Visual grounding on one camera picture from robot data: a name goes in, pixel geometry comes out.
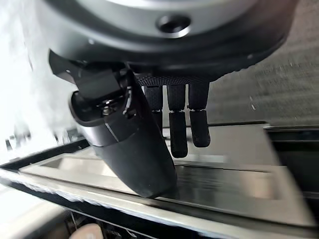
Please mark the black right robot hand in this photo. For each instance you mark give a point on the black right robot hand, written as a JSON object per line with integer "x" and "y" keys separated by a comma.
{"x": 139, "y": 149}

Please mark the stainless steel dishwasher door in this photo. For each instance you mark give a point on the stainless steel dishwasher door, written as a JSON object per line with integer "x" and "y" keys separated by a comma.
{"x": 224, "y": 179}

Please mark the dark dishwasher body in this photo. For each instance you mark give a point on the dark dishwasher body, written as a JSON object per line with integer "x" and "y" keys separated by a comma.
{"x": 296, "y": 149}

